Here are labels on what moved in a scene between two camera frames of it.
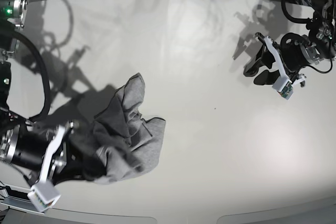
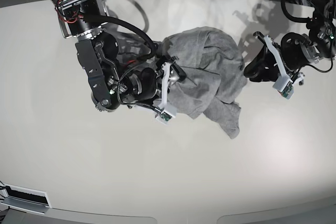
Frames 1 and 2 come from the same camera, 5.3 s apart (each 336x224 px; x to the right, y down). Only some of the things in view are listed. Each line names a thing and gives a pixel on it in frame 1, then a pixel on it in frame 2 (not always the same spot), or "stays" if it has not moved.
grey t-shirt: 124,144 to 211,65
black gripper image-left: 25,148 to 147,83
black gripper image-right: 296,52 stays
